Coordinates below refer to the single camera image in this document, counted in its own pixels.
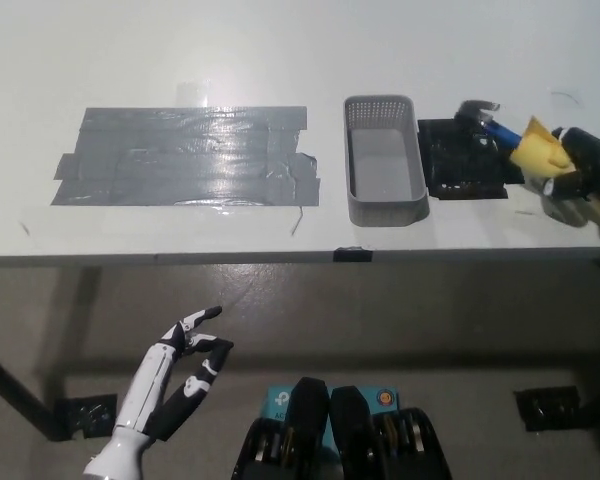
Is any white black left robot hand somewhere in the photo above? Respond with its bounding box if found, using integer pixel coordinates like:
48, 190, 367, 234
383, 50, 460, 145
110, 305, 235, 444

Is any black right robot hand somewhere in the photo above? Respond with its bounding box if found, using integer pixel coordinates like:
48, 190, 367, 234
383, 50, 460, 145
524, 127, 600, 229

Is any blue hammer with yellow foam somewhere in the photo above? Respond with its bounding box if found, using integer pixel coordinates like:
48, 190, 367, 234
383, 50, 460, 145
453, 99, 600, 224

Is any black tape patch on desk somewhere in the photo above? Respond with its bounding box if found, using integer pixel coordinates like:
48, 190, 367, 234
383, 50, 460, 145
417, 117, 526, 201

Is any grey plastic basket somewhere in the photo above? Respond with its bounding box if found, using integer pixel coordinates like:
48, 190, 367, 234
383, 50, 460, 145
343, 94, 430, 229

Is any small black tape on edge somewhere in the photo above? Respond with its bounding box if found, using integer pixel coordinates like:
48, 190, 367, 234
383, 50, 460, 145
332, 246, 374, 264

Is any large grey duct tape patch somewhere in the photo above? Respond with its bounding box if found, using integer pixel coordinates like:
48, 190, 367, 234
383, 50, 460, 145
49, 104, 322, 207

